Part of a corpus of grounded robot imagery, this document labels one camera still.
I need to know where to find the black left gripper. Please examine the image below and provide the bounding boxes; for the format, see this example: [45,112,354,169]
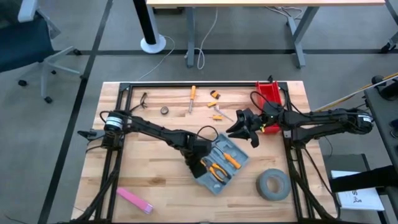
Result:
[183,138,213,179]

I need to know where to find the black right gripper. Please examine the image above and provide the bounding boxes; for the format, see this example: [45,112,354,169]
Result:
[225,107,281,149]

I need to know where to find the yellow-handled pliers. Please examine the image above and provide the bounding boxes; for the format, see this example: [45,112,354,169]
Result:
[200,157,233,184]

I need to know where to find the orange-handled claw hammer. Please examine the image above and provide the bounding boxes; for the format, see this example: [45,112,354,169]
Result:
[213,144,243,170]

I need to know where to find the blue-grey plastic tool case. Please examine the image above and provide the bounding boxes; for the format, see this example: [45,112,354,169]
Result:
[195,133,251,196]

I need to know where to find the orange-handled bit screwdriver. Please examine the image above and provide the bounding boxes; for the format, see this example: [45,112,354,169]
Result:
[188,85,197,113]

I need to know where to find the black arm base connector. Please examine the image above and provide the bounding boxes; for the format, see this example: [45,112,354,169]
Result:
[76,129,98,141]

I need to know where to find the red plastic bin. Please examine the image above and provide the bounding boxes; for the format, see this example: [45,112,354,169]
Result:
[255,81,283,135]

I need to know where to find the pink flat bar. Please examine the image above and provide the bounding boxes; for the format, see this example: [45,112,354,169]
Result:
[116,187,155,215]

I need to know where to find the yellow and white rod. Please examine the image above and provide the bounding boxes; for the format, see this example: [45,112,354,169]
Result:
[310,73,398,114]

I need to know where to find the grey column with round base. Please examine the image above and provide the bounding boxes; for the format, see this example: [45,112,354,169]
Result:
[132,0,167,54]

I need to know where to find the wooden desk with grey legs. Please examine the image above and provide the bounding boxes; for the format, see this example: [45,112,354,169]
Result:
[146,0,386,69]

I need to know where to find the black flat bar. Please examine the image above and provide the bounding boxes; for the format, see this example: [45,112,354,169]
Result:
[328,164,398,194]

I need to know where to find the white paper sheet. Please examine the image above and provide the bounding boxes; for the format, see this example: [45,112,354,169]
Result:
[331,170,386,212]

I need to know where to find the black side table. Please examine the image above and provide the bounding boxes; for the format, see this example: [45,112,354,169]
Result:
[363,74,398,224]

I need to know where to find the black rounded device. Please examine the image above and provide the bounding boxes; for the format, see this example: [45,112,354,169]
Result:
[371,74,398,101]

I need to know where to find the grey office chair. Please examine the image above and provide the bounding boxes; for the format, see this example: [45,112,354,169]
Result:
[0,0,83,105]

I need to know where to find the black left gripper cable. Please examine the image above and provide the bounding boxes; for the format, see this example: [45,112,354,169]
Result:
[196,124,220,142]

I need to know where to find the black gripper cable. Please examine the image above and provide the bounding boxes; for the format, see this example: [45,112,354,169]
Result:
[196,124,220,142]
[249,90,281,113]

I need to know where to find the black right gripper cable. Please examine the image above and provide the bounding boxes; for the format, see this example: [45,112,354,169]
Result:
[249,90,281,113]

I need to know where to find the grey duct tape roll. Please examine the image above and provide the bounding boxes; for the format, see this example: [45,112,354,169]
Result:
[256,169,292,202]

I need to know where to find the thick white cable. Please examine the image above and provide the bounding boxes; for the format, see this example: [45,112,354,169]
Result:
[185,7,218,71]

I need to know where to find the thin white cable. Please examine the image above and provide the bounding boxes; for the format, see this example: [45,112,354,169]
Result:
[136,35,177,82]

